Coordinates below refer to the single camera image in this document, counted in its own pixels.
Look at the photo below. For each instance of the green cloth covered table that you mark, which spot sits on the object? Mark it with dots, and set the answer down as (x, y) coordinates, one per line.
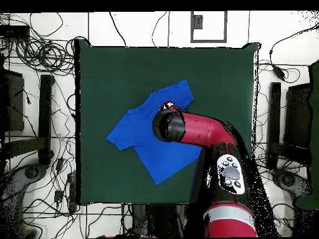
(314, 124)

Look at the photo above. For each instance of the black power adapter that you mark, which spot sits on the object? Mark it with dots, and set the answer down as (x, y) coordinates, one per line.
(278, 72)

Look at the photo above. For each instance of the small black adapter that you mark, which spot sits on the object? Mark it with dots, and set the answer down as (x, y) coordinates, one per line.
(58, 196)

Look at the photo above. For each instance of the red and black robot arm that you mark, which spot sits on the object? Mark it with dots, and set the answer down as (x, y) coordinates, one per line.
(206, 129)

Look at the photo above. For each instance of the dark green table cloth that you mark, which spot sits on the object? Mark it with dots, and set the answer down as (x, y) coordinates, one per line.
(112, 74)

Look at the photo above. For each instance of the grey chair base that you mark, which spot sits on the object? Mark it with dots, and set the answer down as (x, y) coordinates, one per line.
(289, 180)
(32, 172)

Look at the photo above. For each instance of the flat black box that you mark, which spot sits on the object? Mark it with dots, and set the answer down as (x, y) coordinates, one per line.
(13, 31)

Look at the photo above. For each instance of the black monitor box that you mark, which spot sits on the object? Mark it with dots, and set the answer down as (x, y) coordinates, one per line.
(15, 104)
(297, 117)

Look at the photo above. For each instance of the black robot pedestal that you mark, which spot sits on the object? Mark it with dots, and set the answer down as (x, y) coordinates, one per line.
(159, 220)

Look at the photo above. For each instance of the blue laundry garment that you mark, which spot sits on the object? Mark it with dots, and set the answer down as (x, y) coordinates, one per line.
(139, 132)

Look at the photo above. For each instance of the grey floor frame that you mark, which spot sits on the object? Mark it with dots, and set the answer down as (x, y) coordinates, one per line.
(208, 40)

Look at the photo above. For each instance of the black power strip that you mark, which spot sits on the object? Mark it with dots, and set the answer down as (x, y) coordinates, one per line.
(72, 191)

